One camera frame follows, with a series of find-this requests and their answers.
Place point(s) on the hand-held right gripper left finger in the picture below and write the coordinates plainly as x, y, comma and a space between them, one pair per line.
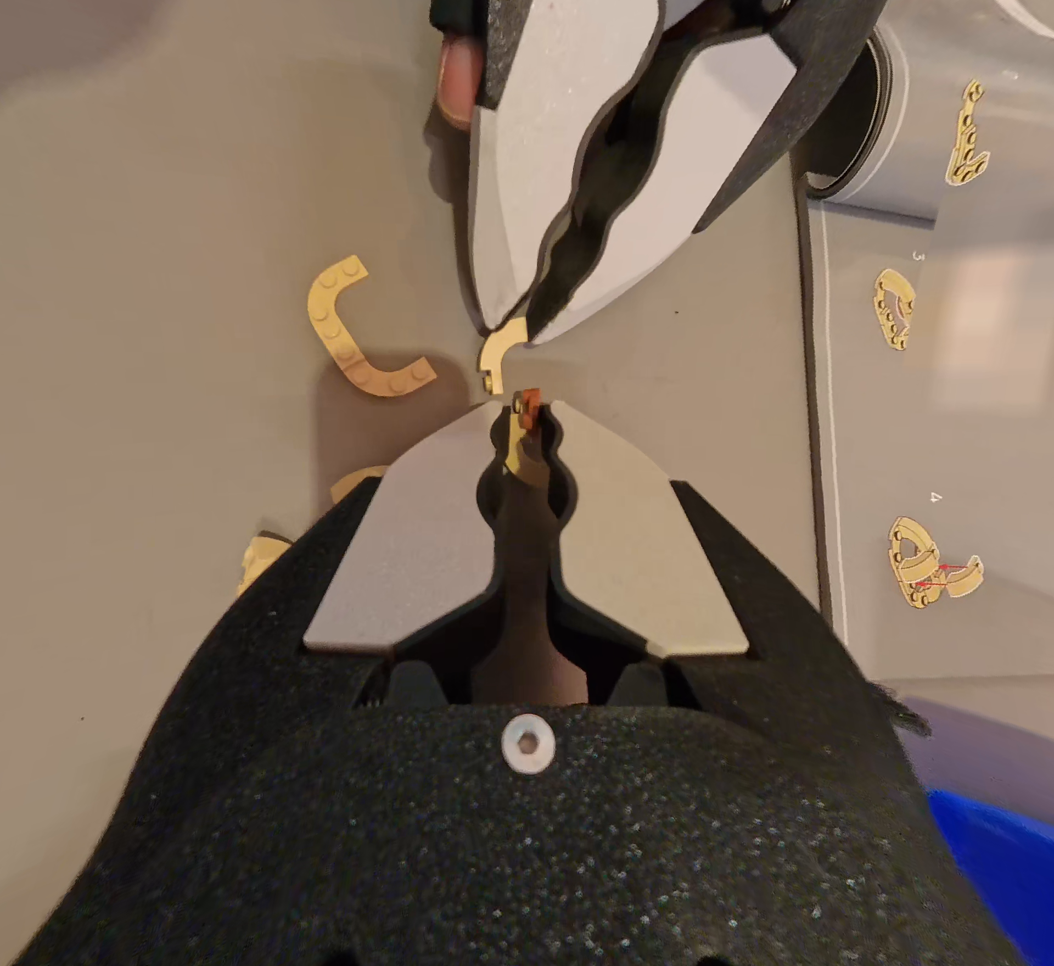
404, 563

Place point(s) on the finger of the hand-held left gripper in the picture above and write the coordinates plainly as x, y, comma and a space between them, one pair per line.
708, 126
544, 93

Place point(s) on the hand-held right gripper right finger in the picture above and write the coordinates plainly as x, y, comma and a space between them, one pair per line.
651, 563

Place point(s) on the large tan arch brick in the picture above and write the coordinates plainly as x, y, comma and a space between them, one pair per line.
338, 316
527, 447

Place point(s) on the brown round toy brick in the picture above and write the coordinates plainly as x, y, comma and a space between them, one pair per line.
527, 401

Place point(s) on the tan curved brick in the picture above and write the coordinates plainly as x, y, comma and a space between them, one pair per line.
498, 353

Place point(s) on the blue plastic bin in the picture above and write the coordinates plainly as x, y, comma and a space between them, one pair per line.
1005, 876

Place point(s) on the person's left hand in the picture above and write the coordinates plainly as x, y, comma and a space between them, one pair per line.
458, 85

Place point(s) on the tan quarter-round brick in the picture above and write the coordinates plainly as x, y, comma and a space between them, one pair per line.
354, 487
264, 559

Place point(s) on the grey instruction booklet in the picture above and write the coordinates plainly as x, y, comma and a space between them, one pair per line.
939, 406

